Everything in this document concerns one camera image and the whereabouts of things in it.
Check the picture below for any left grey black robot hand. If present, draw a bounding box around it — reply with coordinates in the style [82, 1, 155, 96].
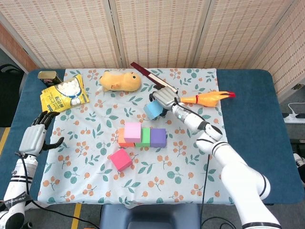
[18, 110, 65, 157]

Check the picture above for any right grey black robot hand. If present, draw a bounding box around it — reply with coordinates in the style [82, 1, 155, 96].
[149, 86, 181, 117]

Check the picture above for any light blue foam cube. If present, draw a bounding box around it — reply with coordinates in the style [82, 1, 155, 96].
[143, 100, 164, 120]

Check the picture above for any purple foam cube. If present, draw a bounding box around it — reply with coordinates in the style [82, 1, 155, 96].
[150, 128, 167, 148]

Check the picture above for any green foam cube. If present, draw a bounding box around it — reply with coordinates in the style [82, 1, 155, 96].
[135, 127, 151, 148]

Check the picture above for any light pink foam cube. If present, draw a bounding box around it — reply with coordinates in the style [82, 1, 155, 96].
[123, 122, 142, 144]

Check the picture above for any orange foam cube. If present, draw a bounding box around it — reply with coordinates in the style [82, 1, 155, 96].
[118, 128, 136, 148]

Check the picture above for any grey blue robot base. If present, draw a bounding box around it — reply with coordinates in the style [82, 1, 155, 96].
[99, 204, 202, 229]

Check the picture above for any dark red folded fan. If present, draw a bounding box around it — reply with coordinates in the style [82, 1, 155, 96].
[130, 62, 179, 94]

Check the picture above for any yellow rubber chicken toy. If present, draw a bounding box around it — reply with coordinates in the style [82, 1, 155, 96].
[180, 91, 236, 108]

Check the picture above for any yellow plush animal toy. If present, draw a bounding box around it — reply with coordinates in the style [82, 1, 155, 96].
[99, 70, 142, 93]

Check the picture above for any black chair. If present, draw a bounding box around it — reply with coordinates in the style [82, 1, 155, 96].
[0, 63, 24, 128]

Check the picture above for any yellow marshmallow snack bag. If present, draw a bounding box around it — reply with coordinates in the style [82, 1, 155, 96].
[40, 73, 91, 117]

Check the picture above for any olive metal tin can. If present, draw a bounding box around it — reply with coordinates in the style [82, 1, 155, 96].
[37, 71, 64, 87]

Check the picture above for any beige woven folding screen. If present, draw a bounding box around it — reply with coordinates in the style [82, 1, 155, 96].
[0, 0, 305, 101]

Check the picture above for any magenta foam cube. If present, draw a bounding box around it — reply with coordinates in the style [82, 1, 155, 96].
[109, 148, 133, 173]

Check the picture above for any blue felt table cover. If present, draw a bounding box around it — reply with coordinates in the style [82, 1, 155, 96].
[0, 68, 303, 206]

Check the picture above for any floral print tablecloth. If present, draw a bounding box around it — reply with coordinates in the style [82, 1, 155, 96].
[37, 68, 241, 206]

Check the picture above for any white power strip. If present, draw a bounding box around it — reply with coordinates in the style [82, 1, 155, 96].
[282, 112, 305, 124]

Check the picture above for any black white sneaker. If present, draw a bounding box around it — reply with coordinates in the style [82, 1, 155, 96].
[294, 152, 305, 185]

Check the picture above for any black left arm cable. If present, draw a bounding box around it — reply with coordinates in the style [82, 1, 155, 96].
[16, 152, 101, 229]

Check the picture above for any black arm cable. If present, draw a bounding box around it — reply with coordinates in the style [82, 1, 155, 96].
[175, 101, 211, 229]
[16, 152, 101, 229]

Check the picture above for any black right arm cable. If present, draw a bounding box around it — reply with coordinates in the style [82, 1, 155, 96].
[175, 101, 211, 229]

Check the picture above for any white charger cable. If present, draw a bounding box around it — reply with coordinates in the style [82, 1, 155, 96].
[287, 102, 305, 115]

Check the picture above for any black floor cable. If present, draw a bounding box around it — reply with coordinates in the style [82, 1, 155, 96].
[202, 216, 241, 229]

